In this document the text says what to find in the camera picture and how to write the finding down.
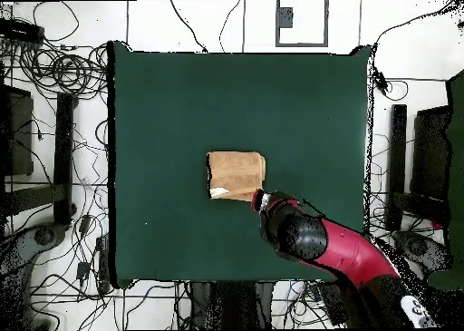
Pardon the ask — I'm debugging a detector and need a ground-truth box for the tan terry towel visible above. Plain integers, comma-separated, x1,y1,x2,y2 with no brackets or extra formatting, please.
206,150,266,202

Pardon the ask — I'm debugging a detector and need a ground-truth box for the dark green table cloth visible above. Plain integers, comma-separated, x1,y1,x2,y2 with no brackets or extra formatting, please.
107,40,372,289

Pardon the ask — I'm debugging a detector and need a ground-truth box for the black stand foot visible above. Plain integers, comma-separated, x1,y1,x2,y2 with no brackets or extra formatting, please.
4,92,78,226
384,103,450,232

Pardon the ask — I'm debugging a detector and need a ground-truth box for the dark grey stand base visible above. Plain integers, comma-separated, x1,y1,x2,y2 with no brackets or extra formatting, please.
0,221,68,330
392,229,452,277

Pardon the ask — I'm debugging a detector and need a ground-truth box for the black power adapter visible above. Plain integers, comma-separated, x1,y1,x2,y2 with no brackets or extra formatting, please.
78,214,93,236
75,260,91,283

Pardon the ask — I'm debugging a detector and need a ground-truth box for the black box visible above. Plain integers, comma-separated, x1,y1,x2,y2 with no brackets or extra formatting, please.
411,104,452,201
0,83,34,177

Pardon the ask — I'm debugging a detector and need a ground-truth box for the green cloth covered table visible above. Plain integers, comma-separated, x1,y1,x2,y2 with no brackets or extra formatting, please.
427,68,464,291

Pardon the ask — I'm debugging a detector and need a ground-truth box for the black power strip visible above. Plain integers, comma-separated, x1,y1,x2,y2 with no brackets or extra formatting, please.
0,17,45,44

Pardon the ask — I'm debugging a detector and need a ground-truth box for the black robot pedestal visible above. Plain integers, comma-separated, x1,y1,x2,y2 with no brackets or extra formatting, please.
188,280,275,330

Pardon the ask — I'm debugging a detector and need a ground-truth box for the thin black cable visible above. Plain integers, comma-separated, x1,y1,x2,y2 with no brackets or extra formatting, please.
169,0,209,54

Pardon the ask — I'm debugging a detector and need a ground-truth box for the black cable with plug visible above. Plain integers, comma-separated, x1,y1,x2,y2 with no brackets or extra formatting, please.
371,0,464,102

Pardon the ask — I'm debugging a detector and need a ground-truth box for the grey floor hatch frame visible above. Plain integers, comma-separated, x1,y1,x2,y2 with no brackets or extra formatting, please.
274,0,330,48

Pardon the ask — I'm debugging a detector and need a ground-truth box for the coiled black cable bundle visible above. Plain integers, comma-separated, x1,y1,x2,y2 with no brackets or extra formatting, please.
14,42,109,102

